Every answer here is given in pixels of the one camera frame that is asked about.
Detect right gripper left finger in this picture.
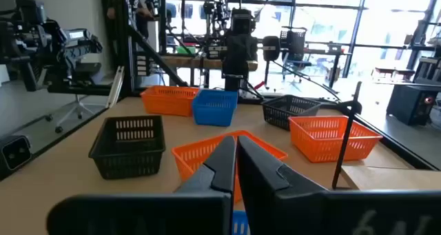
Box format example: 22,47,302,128
46,134,237,235

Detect black framed window wall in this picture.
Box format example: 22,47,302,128
158,0,441,91

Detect black controller box white labels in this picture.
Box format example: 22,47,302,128
135,52,150,78

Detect black mesh office chair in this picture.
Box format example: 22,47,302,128
279,25,313,81

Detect office chair with white base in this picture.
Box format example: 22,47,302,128
44,93,99,134

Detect orange plastic basket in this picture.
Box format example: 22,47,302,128
140,85,200,118
288,115,384,164
171,130,289,204

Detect wooden workbench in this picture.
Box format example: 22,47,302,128
158,54,259,72

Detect green bin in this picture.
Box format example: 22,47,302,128
174,45,197,55

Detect black round device on stand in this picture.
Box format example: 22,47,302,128
262,35,282,88

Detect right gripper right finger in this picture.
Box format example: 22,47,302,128
237,134,441,235

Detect blue plastic basket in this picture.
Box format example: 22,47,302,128
191,89,239,127
232,210,252,235

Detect person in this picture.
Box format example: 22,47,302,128
129,0,159,39

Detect black plastic basket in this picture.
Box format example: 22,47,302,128
88,114,167,181
260,94,322,132

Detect silver aluminium bar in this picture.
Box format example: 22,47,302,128
105,65,125,109

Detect black aluminium rig frame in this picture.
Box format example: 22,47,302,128
30,0,440,171

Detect black computer tower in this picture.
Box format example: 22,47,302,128
385,84,438,126

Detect black background table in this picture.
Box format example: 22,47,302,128
302,41,352,90

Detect black table-level camera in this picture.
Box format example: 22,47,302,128
0,134,33,181

